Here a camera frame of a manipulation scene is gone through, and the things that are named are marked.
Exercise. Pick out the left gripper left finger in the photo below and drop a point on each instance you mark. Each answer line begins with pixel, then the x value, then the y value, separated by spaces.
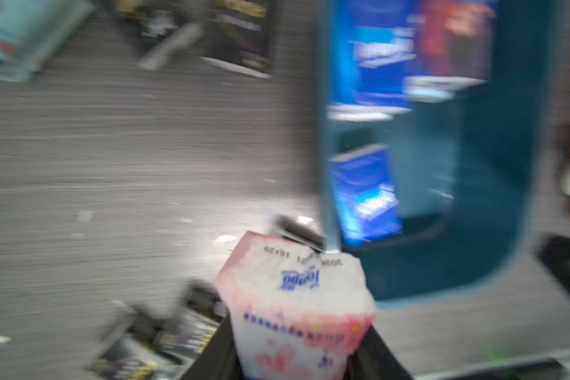
pixel 219 360

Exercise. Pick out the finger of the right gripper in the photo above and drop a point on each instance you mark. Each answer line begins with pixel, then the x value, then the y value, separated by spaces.
pixel 555 255

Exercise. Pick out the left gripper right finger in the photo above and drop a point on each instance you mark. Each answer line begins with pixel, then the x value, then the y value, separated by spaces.
pixel 374 361

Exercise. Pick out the pink blue Tempo tissue pack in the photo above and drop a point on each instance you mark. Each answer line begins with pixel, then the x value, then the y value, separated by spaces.
pixel 295 314

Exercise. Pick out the teal plastic storage box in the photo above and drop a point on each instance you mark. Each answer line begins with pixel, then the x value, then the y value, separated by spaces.
pixel 463 168

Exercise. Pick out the blue barcode tissue pack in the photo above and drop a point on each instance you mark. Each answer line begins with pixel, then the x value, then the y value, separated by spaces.
pixel 364 190

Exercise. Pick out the anime print tissue pack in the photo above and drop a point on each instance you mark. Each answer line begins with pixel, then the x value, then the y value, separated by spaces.
pixel 453 46

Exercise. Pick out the dark blue Tempo tissue pack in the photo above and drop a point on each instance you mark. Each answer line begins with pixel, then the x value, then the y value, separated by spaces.
pixel 372 49

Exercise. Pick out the black Face tissue pack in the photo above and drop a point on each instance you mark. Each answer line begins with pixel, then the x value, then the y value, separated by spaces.
pixel 154 29
pixel 239 35
pixel 287 228
pixel 127 352
pixel 196 318

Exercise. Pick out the teal cartoon tissue pack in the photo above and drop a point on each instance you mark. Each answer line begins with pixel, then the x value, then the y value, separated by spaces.
pixel 31 32

